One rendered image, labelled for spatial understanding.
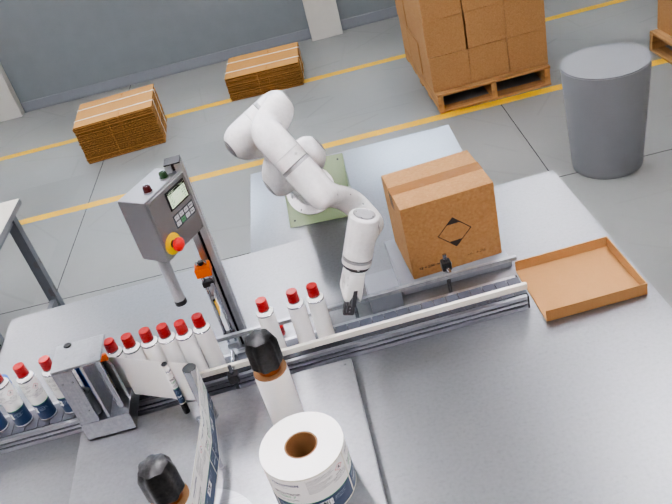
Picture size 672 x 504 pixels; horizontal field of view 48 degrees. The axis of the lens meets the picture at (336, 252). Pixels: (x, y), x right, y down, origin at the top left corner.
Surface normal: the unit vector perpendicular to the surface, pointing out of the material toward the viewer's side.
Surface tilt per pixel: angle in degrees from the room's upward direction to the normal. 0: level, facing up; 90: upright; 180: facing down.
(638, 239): 0
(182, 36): 90
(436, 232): 90
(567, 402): 0
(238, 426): 0
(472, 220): 90
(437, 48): 90
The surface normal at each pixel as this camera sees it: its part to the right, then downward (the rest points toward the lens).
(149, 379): -0.33, 0.60
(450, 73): 0.11, 0.55
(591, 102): -0.53, 0.62
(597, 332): -0.22, -0.80
